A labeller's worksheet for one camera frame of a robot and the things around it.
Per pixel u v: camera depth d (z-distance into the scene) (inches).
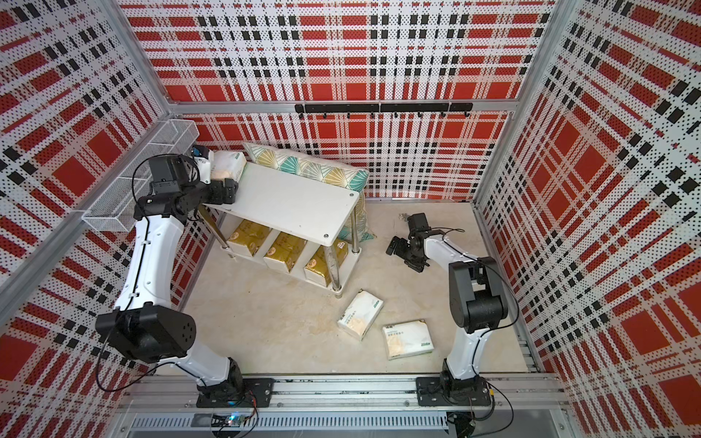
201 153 25.6
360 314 32.5
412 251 29.4
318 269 33.0
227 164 30.0
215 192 27.3
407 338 30.9
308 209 28.7
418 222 31.3
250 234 36.9
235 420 27.2
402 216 45.3
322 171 31.5
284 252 34.8
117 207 27.1
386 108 34.9
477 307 19.4
